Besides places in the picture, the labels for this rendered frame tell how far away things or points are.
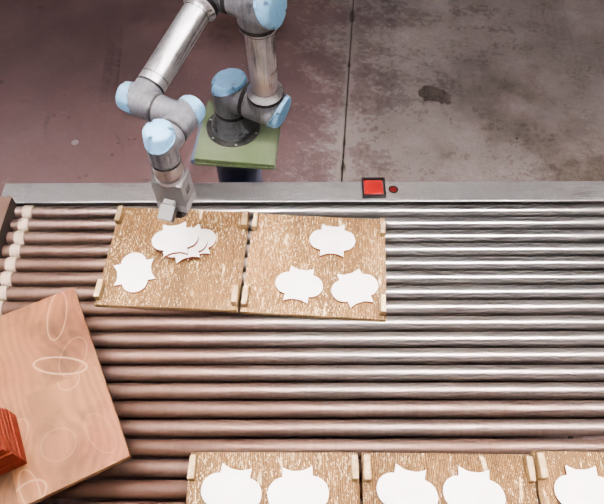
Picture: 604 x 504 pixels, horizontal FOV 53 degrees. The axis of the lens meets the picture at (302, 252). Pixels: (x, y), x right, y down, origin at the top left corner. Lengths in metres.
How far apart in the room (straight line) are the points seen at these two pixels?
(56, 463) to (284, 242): 0.85
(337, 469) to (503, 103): 2.69
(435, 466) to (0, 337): 1.14
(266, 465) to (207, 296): 0.51
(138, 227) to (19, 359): 0.53
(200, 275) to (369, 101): 2.10
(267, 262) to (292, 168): 1.52
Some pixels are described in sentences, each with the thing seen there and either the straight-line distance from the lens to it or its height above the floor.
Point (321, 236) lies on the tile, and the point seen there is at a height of 0.95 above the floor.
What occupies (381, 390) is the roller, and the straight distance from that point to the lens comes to 1.65.
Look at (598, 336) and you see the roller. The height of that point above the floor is 0.92.
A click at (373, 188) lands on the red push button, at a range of 1.99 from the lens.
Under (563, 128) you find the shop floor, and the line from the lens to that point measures 3.76.
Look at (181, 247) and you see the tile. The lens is 1.83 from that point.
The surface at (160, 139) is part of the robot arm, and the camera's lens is 1.46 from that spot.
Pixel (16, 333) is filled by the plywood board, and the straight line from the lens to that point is 1.74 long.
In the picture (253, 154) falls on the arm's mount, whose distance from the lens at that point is 2.13.
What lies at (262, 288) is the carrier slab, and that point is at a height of 0.94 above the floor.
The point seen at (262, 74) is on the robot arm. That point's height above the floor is 1.25.
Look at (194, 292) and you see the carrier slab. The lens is 1.78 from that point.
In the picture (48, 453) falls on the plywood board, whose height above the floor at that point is 1.04.
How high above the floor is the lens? 2.45
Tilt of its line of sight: 56 degrees down
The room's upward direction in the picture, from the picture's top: 1 degrees counter-clockwise
